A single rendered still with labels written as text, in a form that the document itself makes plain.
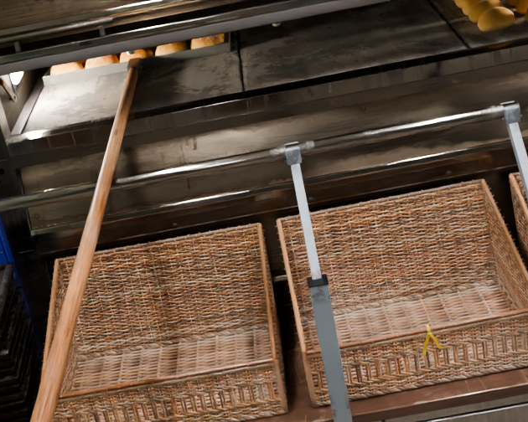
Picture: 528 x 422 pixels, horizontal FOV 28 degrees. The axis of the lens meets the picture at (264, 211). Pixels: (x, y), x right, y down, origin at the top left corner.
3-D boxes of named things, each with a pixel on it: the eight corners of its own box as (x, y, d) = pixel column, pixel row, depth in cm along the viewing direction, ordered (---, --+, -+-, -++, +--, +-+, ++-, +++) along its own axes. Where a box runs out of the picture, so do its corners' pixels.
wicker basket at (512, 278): (290, 307, 285) (272, 216, 273) (495, 267, 284) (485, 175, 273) (310, 412, 240) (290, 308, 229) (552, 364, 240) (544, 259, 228)
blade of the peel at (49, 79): (230, 51, 302) (229, 42, 301) (44, 86, 305) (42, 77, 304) (230, 19, 335) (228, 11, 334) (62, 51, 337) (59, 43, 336)
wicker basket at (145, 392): (78, 345, 287) (52, 256, 276) (282, 310, 284) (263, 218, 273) (51, 456, 243) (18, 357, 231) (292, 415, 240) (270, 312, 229)
